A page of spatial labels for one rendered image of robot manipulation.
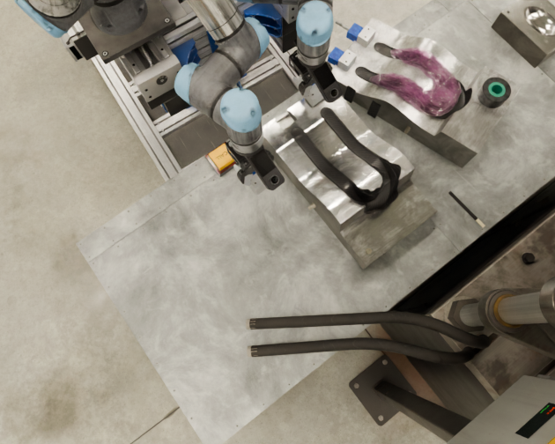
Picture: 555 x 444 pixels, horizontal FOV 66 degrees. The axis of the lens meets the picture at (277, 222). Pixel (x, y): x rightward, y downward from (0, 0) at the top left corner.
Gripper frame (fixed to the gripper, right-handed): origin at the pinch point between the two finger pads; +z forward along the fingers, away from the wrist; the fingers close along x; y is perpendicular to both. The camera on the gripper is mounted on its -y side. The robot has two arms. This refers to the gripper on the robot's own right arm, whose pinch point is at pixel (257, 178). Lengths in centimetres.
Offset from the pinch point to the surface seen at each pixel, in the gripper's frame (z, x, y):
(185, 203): 15.1, 19.7, 11.8
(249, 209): 15.0, 5.2, -1.3
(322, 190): 3.9, -12.7, -12.3
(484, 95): 1, -66, -18
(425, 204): 9.0, -34.5, -31.9
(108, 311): 95, 78, 21
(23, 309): 95, 110, 46
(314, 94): 0.2, -27.4, 10.8
